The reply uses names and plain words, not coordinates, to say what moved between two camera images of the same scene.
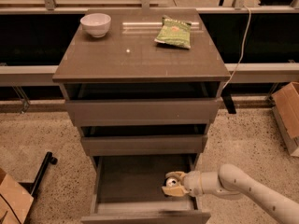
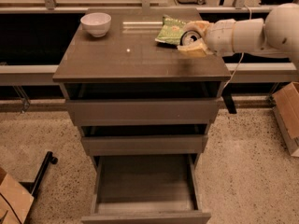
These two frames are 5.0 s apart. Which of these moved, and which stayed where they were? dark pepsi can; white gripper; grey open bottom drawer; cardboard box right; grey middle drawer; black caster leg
Moved: white gripper; dark pepsi can
Stayed: black caster leg; grey open bottom drawer; cardboard box right; grey middle drawer
